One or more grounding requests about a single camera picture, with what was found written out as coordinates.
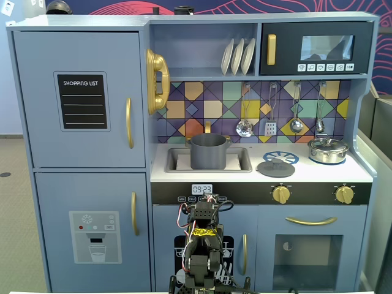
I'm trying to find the blue dishwasher door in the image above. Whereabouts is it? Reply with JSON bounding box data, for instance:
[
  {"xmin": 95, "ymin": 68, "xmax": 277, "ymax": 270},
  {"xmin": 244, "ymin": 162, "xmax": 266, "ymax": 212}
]
[{"xmin": 152, "ymin": 204, "xmax": 258, "ymax": 292}]

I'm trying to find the blue fridge door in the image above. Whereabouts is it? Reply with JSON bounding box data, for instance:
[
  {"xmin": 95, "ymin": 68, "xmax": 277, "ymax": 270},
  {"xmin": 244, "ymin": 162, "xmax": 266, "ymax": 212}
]
[
  {"xmin": 12, "ymin": 30, "xmax": 146, "ymax": 168},
  {"xmin": 34, "ymin": 171, "xmax": 153, "ymax": 292}
]

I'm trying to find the digital clock display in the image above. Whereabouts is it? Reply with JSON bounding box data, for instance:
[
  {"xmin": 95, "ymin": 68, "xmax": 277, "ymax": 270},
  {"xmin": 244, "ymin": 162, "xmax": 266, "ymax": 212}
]
[{"xmin": 191, "ymin": 184, "xmax": 213, "ymax": 195}]

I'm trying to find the gray pot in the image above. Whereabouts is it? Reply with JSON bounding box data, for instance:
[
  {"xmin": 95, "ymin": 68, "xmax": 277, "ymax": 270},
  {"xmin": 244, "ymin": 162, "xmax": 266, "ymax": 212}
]
[{"xmin": 184, "ymin": 133, "xmax": 232, "ymax": 170}]

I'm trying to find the gold fridge handle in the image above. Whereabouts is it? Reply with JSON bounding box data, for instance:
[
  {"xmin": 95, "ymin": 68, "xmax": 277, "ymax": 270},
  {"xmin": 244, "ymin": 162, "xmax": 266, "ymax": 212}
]
[
  {"xmin": 125, "ymin": 97, "xmax": 135, "ymax": 150},
  {"xmin": 130, "ymin": 191, "xmax": 140, "ymax": 236}
]

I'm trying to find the gold upper fridge handle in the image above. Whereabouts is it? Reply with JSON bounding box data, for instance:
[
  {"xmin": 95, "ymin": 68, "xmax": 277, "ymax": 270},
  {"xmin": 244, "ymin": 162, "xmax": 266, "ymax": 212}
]
[{"xmin": 125, "ymin": 97, "xmax": 135, "ymax": 150}]

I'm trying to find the steel slotted spatula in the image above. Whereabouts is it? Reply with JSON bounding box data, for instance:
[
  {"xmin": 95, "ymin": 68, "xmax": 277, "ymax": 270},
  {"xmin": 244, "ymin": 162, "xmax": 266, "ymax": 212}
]
[{"xmin": 264, "ymin": 82, "xmax": 279, "ymax": 137}]

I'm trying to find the white toy plate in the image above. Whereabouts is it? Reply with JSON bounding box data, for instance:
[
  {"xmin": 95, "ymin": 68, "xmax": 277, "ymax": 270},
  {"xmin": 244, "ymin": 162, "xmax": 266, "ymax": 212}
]
[
  {"xmin": 220, "ymin": 38, "xmax": 235, "ymax": 77},
  {"xmin": 230, "ymin": 37, "xmax": 245, "ymax": 77},
  {"xmin": 240, "ymin": 37, "xmax": 256, "ymax": 76}
]

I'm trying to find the black helmet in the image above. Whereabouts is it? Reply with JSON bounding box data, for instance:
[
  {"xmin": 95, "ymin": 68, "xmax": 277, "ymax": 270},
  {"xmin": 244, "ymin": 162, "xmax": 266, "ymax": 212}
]
[{"xmin": 45, "ymin": 0, "xmax": 74, "ymax": 15}]

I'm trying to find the gold stove knob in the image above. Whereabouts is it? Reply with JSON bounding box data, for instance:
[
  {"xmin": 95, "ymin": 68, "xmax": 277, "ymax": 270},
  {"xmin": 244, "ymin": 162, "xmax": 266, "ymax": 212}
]
[
  {"xmin": 334, "ymin": 183, "xmax": 355, "ymax": 205},
  {"xmin": 271, "ymin": 183, "xmax": 292, "ymax": 205}
]

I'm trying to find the steel ladle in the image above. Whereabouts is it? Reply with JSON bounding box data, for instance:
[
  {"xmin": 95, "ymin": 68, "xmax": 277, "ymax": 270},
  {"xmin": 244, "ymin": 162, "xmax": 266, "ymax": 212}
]
[{"xmin": 289, "ymin": 81, "xmax": 304, "ymax": 134}]

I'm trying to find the blue oven door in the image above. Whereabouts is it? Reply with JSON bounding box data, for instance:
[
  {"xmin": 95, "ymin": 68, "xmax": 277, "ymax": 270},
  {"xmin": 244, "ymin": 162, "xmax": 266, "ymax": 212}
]
[{"xmin": 256, "ymin": 205, "xmax": 368, "ymax": 292}]

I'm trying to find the gold toy phone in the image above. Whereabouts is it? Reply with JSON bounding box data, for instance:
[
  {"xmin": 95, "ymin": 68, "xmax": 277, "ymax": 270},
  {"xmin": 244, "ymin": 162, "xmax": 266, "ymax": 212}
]
[{"xmin": 145, "ymin": 48, "xmax": 171, "ymax": 116}]

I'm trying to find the gold microwave handle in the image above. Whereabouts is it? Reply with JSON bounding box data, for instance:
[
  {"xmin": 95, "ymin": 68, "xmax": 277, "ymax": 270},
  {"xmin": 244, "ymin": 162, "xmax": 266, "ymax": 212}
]
[{"xmin": 266, "ymin": 34, "xmax": 277, "ymax": 66}]

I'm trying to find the gold dishwasher handle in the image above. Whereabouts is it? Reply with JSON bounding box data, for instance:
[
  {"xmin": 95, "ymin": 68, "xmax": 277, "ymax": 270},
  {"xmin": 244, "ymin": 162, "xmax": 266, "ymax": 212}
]
[{"xmin": 241, "ymin": 233, "xmax": 248, "ymax": 276}]

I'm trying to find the gray sink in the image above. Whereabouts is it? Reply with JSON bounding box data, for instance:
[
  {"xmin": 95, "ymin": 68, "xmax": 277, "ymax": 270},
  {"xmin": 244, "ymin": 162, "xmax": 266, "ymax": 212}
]
[{"xmin": 165, "ymin": 146, "xmax": 253, "ymax": 174}]

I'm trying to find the gray lid with knob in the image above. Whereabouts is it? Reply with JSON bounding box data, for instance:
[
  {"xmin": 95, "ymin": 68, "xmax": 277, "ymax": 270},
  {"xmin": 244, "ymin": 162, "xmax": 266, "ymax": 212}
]
[{"xmin": 256, "ymin": 157, "xmax": 296, "ymax": 178}]

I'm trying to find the blue lower fridge door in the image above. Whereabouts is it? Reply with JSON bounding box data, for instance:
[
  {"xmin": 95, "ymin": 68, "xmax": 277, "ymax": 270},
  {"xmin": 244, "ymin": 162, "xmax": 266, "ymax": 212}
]
[{"xmin": 34, "ymin": 171, "xmax": 153, "ymax": 292}]

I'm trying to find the gold oven handle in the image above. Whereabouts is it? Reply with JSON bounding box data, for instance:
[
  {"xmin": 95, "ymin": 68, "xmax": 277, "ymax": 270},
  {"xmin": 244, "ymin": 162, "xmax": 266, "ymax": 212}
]
[{"xmin": 284, "ymin": 216, "xmax": 338, "ymax": 227}]

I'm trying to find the blue toy kitchen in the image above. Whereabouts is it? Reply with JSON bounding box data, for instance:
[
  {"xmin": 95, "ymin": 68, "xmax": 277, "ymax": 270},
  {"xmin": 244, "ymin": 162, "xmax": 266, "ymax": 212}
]
[{"xmin": 6, "ymin": 11, "xmax": 380, "ymax": 293}]

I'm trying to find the shiny steel pot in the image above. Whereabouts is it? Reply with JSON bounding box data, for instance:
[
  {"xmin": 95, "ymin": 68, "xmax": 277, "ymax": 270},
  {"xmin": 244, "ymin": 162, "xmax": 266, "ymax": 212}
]
[{"xmin": 307, "ymin": 143, "xmax": 350, "ymax": 164}]

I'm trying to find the gold lower fridge handle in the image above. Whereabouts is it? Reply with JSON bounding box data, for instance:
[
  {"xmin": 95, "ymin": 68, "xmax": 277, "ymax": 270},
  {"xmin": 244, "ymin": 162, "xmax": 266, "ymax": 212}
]
[{"xmin": 130, "ymin": 191, "xmax": 140, "ymax": 236}]

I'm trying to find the black dishwasher decal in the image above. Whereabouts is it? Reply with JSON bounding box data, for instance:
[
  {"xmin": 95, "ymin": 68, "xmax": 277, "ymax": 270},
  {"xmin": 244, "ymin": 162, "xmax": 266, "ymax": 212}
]
[{"xmin": 173, "ymin": 234, "xmax": 235, "ymax": 287}]

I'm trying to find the steel spoon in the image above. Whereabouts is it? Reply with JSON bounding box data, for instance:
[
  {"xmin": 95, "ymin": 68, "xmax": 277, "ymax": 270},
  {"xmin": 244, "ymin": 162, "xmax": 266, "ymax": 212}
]
[{"xmin": 315, "ymin": 81, "xmax": 327, "ymax": 134}]

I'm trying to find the gray water dispenser panel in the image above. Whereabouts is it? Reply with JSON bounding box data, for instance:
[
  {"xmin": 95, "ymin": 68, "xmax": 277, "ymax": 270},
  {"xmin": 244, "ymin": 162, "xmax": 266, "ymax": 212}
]
[{"xmin": 68, "ymin": 210, "xmax": 123, "ymax": 265}]

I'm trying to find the black shopping list board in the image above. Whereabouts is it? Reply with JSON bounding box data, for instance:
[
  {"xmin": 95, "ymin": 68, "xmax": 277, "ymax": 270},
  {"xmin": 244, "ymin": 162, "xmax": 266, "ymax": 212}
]
[{"xmin": 53, "ymin": 70, "xmax": 111, "ymax": 132}]

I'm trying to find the toy microwave with gold handle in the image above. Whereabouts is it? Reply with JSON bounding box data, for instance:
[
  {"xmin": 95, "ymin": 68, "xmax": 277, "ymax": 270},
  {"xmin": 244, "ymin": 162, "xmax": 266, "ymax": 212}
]
[{"xmin": 258, "ymin": 21, "xmax": 375, "ymax": 77}]

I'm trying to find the blue upper fridge door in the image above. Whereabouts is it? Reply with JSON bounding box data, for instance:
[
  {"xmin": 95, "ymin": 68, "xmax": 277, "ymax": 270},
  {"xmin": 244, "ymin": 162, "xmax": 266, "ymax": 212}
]
[{"xmin": 12, "ymin": 30, "xmax": 146, "ymax": 168}]

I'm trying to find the steel skimmer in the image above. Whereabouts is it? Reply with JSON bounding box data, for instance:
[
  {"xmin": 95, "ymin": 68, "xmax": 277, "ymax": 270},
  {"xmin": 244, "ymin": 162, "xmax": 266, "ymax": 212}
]
[{"xmin": 235, "ymin": 82, "xmax": 255, "ymax": 138}]

